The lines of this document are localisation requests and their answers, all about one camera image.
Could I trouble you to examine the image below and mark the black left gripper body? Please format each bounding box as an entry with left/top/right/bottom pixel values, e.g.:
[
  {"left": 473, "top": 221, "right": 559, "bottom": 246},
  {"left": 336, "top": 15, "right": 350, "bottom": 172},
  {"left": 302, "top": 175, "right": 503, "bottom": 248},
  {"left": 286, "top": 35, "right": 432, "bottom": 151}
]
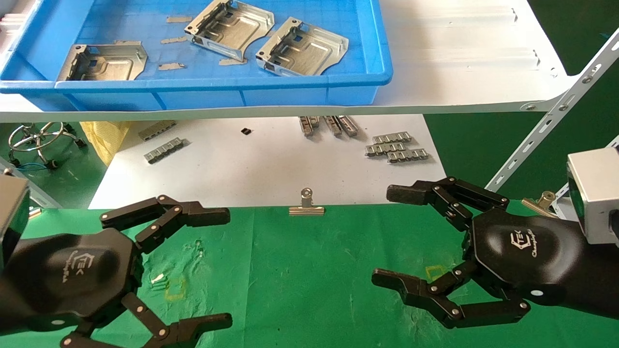
[{"left": 0, "top": 228, "right": 143, "bottom": 336}]

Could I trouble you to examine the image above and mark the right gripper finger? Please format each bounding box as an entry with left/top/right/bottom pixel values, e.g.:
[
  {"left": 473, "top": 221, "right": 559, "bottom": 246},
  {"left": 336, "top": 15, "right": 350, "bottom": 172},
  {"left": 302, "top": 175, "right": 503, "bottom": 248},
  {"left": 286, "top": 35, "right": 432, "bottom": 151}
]
[
  {"left": 386, "top": 176, "right": 510, "bottom": 232},
  {"left": 371, "top": 261, "right": 531, "bottom": 330}
]

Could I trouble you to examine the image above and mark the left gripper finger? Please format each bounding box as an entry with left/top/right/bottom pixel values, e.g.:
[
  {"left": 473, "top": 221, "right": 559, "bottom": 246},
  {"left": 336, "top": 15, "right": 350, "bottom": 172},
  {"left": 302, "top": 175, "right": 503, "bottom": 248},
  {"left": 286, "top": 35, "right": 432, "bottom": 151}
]
[
  {"left": 101, "top": 195, "right": 231, "bottom": 254},
  {"left": 60, "top": 292, "right": 233, "bottom": 348}
]

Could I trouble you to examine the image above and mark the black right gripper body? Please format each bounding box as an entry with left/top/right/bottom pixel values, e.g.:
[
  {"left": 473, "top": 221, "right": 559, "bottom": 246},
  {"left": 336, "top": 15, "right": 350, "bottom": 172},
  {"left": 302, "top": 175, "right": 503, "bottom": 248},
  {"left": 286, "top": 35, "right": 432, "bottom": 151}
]
[{"left": 466, "top": 208, "right": 619, "bottom": 320}]

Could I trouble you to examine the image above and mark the silver metal bracket part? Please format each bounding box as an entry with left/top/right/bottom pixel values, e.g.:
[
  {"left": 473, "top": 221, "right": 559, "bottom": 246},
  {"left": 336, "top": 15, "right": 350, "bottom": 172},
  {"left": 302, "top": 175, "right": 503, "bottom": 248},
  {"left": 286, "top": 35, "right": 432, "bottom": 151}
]
[
  {"left": 184, "top": 0, "right": 275, "bottom": 62},
  {"left": 57, "top": 43, "right": 148, "bottom": 82},
  {"left": 255, "top": 17, "right": 349, "bottom": 77}
]

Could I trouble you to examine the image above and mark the grey metal bar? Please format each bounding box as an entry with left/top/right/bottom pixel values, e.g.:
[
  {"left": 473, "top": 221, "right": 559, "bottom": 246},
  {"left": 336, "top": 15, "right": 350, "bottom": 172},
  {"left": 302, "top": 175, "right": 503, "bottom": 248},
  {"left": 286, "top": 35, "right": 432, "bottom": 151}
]
[{"left": 0, "top": 157, "right": 61, "bottom": 209}]

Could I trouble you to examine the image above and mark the white lower shelf board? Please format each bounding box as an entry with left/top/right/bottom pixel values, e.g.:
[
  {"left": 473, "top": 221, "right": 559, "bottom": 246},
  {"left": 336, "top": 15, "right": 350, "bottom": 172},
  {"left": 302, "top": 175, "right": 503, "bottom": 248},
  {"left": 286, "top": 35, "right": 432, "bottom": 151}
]
[{"left": 89, "top": 115, "right": 448, "bottom": 209}]

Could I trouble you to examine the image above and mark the green table cloth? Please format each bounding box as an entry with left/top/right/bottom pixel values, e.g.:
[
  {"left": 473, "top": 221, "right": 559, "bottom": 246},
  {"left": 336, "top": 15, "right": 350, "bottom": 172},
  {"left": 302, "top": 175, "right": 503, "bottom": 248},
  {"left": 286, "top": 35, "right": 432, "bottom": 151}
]
[{"left": 0, "top": 201, "right": 619, "bottom": 348}]

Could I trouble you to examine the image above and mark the yellow cloth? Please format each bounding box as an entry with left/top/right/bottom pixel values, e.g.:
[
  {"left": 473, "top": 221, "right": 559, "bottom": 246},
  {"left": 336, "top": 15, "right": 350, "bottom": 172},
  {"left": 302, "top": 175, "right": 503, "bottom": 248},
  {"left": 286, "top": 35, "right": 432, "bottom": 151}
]
[{"left": 80, "top": 121, "right": 131, "bottom": 166}]

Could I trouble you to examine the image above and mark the blue plastic tray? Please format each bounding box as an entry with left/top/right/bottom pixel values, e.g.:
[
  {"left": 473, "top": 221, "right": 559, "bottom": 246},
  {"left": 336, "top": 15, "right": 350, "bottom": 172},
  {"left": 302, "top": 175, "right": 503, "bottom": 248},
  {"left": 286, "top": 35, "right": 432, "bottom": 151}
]
[{"left": 0, "top": 0, "right": 393, "bottom": 112}]

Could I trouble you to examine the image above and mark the chrome chair base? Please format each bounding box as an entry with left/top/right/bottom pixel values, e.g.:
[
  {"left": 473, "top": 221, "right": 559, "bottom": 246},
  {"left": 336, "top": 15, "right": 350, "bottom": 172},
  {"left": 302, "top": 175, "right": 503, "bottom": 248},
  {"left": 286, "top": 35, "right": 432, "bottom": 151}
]
[{"left": 7, "top": 121, "right": 88, "bottom": 170}]

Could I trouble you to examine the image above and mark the white metal shelf board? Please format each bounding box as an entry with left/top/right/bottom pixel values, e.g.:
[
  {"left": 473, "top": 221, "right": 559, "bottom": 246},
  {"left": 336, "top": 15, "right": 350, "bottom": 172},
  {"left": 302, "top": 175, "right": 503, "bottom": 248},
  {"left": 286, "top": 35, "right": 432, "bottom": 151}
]
[{"left": 0, "top": 0, "right": 578, "bottom": 123}]

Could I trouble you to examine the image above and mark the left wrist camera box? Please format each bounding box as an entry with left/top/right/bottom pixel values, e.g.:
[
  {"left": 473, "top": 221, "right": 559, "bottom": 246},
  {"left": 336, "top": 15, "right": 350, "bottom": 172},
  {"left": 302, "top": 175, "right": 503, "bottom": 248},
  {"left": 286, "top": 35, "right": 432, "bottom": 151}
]
[{"left": 0, "top": 174, "right": 30, "bottom": 271}]

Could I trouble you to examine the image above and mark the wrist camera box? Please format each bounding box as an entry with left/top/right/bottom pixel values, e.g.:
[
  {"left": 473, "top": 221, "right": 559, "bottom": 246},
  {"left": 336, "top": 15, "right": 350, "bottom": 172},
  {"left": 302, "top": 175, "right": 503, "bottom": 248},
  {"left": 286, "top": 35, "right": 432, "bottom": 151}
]
[
  {"left": 567, "top": 146, "right": 619, "bottom": 245},
  {"left": 0, "top": 174, "right": 30, "bottom": 271}
]

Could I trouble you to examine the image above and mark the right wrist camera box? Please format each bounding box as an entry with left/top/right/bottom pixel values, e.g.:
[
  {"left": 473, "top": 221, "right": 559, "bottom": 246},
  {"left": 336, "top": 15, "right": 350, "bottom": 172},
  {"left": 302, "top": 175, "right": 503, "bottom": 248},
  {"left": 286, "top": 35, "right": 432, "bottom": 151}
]
[{"left": 567, "top": 146, "right": 619, "bottom": 245}]

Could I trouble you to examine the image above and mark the white perforated shelf post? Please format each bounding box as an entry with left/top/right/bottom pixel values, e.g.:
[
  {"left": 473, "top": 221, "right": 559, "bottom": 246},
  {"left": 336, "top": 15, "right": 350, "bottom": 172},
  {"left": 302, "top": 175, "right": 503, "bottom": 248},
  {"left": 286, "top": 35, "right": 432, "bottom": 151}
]
[{"left": 485, "top": 29, "right": 619, "bottom": 191}]

